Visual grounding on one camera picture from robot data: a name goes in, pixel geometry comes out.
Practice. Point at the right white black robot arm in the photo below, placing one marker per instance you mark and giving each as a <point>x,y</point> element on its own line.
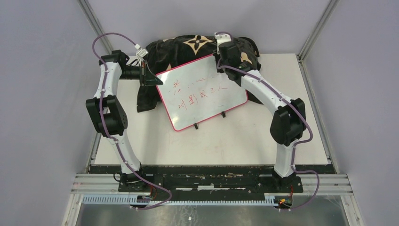
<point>288,115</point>

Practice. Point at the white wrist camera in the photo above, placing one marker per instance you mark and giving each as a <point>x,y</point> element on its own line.
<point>223,37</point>
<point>141,53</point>

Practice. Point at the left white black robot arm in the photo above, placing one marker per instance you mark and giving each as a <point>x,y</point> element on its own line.
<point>110,119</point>

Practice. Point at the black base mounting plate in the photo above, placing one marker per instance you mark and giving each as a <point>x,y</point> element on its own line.
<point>207,183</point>

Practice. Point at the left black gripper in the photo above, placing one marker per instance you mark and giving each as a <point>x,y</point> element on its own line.
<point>147,78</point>

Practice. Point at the grey slotted cable duct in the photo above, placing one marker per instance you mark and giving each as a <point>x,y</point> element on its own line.
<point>130,199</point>

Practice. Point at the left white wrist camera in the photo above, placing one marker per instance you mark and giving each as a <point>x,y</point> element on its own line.
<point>141,53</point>

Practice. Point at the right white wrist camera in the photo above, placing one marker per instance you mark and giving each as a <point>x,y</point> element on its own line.
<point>223,37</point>

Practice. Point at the pink framed whiteboard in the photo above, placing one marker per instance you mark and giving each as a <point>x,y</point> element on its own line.
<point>195,92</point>

